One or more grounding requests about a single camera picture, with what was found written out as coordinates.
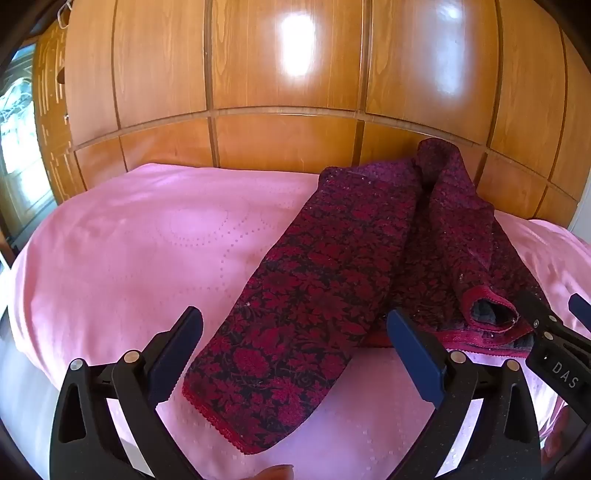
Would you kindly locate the red floral knit garment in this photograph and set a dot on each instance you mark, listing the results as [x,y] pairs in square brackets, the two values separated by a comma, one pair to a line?
[314,286]

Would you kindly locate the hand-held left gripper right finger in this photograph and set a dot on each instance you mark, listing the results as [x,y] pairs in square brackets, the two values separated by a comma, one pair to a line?
[413,350]

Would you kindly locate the pink bed sheet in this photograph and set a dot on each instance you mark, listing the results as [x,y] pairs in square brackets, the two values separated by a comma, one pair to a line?
[129,249]

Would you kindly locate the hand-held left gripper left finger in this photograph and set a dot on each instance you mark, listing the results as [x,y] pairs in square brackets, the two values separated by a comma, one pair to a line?
[178,350]

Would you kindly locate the wooden panelled wardrobe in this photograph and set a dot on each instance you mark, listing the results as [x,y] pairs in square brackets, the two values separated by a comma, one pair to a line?
[286,69]

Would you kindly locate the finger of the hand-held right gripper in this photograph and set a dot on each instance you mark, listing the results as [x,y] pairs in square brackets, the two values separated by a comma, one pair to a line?
[581,311]
[535,314]

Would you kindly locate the person's left hand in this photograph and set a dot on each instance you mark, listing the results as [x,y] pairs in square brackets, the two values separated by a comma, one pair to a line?
[276,473]

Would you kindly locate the window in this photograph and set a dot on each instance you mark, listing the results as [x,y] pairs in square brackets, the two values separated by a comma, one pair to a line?
[21,138]

